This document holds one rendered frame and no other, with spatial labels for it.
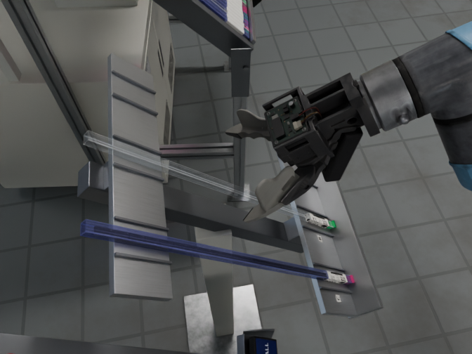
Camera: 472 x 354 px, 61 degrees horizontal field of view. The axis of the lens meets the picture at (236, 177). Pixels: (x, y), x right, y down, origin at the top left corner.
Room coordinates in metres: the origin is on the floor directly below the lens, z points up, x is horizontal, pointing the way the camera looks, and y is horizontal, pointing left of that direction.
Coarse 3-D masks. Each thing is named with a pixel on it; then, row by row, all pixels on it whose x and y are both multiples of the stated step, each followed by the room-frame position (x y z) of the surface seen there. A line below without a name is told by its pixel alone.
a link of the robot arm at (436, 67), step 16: (448, 32) 0.36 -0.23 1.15; (464, 32) 0.35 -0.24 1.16; (416, 48) 0.36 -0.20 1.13; (432, 48) 0.35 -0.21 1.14; (448, 48) 0.34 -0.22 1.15; (464, 48) 0.33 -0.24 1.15; (400, 64) 0.34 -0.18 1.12; (416, 64) 0.33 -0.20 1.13; (432, 64) 0.33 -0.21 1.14; (448, 64) 0.32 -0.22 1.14; (464, 64) 0.32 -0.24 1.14; (416, 80) 0.32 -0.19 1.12; (432, 80) 0.31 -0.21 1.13; (448, 80) 0.31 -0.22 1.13; (464, 80) 0.31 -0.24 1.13; (416, 96) 0.31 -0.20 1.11; (432, 96) 0.30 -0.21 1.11; (448, 96) 0.30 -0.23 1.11; (464, 96) 0.30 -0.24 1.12; (432, 112) 0.31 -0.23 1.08; (448, 112) 0.30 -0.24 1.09; (464, 112) 0.29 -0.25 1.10
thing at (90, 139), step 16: (96, 144) 0.27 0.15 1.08; (112, 144) 0.28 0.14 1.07; (144, 160) 0.27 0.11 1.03; (160, 160) 0.29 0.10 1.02; (176, 176) 0.28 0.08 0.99; (192, 176) 0.28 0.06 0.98; (208, 176) 0.30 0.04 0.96; (224, 192) 0.29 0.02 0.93; (240, 192) 0.30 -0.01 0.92; (288, 208) 0.32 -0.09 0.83
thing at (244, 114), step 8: (240, 112) 0.37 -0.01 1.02; (248, 112) 0.36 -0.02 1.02; (240, 120) 0.37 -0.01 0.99; (248, 120) 0.37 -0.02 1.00; (256, 120) 0.36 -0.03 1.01; (264, 120) 0.35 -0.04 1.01; (232, 128) 0.38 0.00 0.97; (240, 128) 0.37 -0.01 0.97; (248, 128) 0.37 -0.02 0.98; (256, 128) 0.36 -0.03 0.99; (264, 128) 0.36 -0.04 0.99; (240, 136) 0.37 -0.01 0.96; (248, 136) 0.37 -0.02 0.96; (256, 136) 0.36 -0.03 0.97; (264, 136) 0.35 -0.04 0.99
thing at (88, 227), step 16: (96, 224) 0.17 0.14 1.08; (112, 240) 0.16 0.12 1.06; (128, 240) 0.16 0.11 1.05; (144, 240) 0.17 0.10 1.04; (160, 240) 0.17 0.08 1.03; (176, 240) 0.18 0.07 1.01; (208, 256) 0.18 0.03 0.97; (224, 256) 0.18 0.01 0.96; (240, 256) 0.19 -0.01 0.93; (256, 256) 0.20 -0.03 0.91; (288, 272) 0.20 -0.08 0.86; (304, 272) 0.20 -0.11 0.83; (320, 272) 0.22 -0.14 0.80
